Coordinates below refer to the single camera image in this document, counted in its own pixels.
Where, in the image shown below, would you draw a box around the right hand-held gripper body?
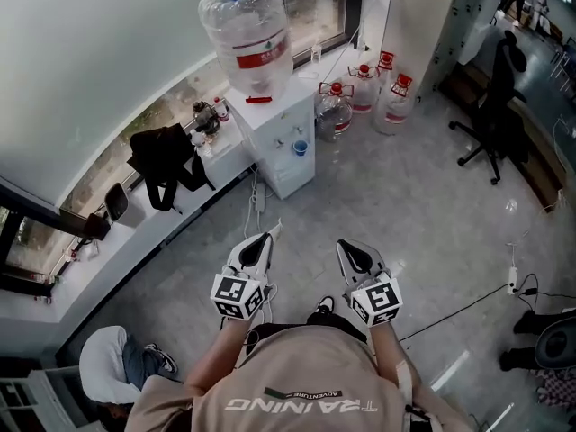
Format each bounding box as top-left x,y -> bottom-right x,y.
348,267 -> 403,329

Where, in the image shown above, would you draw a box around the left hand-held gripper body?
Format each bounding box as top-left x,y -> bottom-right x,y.
210,261 -> 278,321

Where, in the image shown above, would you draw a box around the person's right forearm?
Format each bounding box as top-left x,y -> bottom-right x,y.
366,319 -> 427,393

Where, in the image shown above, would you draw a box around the person's left forearm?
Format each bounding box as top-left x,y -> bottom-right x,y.
184,316 -> 257,393

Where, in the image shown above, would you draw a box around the person's black trousers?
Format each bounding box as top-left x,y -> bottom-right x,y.
245,310 -> 371,355

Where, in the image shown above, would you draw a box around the person's right black-white shoe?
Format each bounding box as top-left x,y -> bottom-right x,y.
314,294 -> 337,317

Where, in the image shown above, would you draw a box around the white window ledge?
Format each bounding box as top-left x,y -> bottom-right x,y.
0,38 -> 374,332

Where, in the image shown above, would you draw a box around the person's beige t-shirt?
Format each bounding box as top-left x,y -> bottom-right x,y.
125,324 -> 478,432

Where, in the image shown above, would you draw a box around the clear plastic water bottle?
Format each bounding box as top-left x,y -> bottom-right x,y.
188,128 -> 213,159

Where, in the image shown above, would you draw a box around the white bin with black lid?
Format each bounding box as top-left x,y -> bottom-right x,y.
103,182 -> 148,229

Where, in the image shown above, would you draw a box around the black backpack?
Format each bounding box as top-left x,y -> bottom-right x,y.
127,122 -> 217,215

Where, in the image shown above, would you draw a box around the white water dispenser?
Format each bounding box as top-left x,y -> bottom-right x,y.
224,78 -> 319,201

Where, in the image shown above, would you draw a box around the black rectangular box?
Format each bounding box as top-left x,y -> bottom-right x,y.
83,212 -> 113,242

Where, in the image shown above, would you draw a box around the empty red-capped water jug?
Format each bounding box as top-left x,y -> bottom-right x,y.
346,64 -> 382,115
372,73 -> 414,137
376,50 -> 397,85
314,81 -> 356,143

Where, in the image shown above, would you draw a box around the dark round bin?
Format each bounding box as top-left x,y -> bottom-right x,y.
535,316 -> 576,371

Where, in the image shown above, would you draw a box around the black office chair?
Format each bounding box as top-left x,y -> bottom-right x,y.
448,29 -> 530,186

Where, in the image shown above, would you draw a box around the white shelf unit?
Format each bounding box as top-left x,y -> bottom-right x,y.
0,366 -> 98,432

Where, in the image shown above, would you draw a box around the large clear water bottle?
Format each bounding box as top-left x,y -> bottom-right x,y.
197,0 -> 296,105

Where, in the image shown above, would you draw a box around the white power cable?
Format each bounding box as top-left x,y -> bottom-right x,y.
242,168 -> 263,240

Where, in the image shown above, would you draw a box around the black floor cable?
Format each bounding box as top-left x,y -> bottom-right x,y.
398,281 -> 512,344

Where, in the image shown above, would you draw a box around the white shoulder strap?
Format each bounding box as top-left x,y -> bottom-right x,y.
394,360 -> 433,422

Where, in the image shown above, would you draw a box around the black window frame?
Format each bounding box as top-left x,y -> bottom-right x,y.
269,0 -> 365,69

